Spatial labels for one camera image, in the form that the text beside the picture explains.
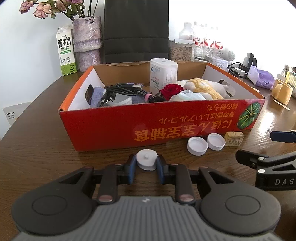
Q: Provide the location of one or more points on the black paper bag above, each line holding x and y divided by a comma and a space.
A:
136, 30

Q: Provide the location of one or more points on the white wrap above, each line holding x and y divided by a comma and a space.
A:
188, 96

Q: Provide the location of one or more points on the black adapter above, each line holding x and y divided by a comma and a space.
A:
251, 59

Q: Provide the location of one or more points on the white jar lid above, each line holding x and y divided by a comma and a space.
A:
216, 141
197, 146

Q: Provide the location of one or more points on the white round tin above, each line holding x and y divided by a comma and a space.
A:
219, 63

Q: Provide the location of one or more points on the red rose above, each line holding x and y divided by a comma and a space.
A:
171, 90

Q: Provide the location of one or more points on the purple cloth pouch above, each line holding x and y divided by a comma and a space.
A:
97, 96

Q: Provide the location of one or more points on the pack of water bottles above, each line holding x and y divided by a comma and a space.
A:
203, 37

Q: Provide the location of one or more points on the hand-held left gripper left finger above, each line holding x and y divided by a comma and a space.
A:
132, 170

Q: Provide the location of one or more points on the cotton swab box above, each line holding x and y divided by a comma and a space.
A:
163, 74

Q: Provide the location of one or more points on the clear snack container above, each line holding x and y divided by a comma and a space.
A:
180, 52

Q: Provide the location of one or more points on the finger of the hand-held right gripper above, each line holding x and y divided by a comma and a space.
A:
249, 160
283, 136

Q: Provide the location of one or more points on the paper strip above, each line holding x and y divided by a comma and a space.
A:
281, 104

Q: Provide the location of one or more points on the grey round container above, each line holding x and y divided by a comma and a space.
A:
122, 100

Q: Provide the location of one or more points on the yellow mug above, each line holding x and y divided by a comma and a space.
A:
283, 92

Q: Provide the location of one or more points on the yellow white plush toy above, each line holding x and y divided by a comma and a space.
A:
205, 89

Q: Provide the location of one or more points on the small white cap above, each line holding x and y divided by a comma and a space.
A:
255, 89

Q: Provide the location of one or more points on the white round device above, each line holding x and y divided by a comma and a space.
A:
229, 55

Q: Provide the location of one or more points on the clear glass cup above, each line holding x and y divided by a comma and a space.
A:
201, 54

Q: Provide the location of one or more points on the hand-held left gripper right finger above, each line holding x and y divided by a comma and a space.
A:
161, 171

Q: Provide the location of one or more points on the purple tissue pack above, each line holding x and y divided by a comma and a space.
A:
262, 78

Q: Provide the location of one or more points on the white labelled box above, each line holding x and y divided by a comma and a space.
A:
16, 113

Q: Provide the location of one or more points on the purple textured vase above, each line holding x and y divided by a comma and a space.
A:
86, 41

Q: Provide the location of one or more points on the navy case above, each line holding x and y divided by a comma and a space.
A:
89, 93

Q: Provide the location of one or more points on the dried pink flowers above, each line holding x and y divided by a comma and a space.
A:
44, 8

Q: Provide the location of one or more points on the white knob lid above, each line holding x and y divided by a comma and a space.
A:
146, 160

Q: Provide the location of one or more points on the white power adapter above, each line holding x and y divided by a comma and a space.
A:
238, 71

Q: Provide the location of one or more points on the small beige cube box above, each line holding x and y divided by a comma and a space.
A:
234, 138

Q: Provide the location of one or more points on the white green milk carton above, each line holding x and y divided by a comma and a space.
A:
66, 53

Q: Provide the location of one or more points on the red cardboard box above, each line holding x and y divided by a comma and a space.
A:
115, 125

